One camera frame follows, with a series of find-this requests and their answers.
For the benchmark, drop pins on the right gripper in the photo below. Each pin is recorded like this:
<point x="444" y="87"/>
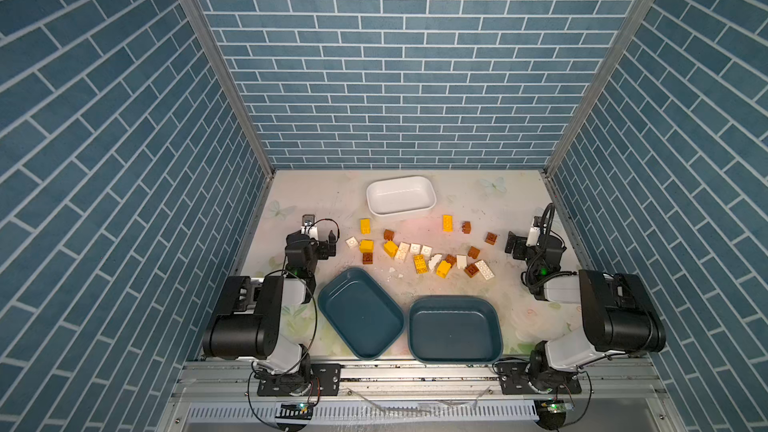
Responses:
<point x="516" y="245"/>

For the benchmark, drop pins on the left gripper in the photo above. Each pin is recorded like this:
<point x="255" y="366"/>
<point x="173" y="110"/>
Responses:
<point x="324" y="246"/>

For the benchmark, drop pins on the white long lego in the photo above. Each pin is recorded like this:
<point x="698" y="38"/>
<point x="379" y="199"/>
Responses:
<point x="484" y="270"/>
<point x="402" y="252"/>

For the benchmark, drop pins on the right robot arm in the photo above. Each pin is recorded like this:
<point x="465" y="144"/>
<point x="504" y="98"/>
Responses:
<point x="618" y="317"/>

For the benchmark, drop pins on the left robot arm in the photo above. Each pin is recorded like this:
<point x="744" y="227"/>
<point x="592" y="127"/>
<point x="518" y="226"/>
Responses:
<point x="245" y="322"/>

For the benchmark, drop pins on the brown lego mid right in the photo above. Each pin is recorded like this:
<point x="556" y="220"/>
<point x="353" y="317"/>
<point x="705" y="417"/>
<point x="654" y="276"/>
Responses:
<point x="474" y="252"/>

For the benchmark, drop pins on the left teal tray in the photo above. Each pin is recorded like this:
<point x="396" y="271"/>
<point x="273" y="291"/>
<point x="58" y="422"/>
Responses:
<point x="364" y="315"/>

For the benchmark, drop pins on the teal tray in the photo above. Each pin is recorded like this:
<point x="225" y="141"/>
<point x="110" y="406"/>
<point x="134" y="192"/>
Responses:
<point x="364" y="315"/>
<point x="454" y="329"/>

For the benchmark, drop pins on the yellow long lego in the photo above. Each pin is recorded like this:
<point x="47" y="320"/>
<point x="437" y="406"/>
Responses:
<point x="447" y="223"/>

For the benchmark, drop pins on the white curved lego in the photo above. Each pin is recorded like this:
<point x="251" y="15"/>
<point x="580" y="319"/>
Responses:
<point x="434" y="262"/>

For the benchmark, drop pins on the right teal tray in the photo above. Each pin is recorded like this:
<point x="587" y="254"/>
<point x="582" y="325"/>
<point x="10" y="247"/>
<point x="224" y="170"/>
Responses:
<point x="454" y="329"/>

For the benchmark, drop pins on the white rectangular bowl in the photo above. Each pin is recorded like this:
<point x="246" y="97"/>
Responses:
<point x="401" y="196"/>

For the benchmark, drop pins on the yellow studded lego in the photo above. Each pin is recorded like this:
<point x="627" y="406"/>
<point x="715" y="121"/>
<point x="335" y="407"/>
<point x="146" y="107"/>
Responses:
<point x="420" y="264"/>

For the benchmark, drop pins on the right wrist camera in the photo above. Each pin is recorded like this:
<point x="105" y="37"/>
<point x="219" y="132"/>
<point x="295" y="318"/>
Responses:
<point x="533" y="236"/>

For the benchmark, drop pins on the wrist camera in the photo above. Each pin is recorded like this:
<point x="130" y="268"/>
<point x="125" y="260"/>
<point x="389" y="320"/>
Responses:
<point x="533" y="236"/>
<point x="309" y="226"/>

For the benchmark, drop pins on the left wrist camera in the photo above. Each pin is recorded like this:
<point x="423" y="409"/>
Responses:
<point x="309" y="226"/>

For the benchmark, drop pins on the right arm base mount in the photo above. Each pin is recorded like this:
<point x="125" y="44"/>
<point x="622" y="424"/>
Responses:
<point x="518" y="377"/>

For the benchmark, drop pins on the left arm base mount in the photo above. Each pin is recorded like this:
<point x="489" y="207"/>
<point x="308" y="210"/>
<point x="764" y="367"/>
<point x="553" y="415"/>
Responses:
<point x="321" y="379"/>

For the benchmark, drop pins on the aluminium front rail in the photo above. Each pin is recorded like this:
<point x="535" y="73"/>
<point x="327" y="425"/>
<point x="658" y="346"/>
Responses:
<point x="406" y="395"/>

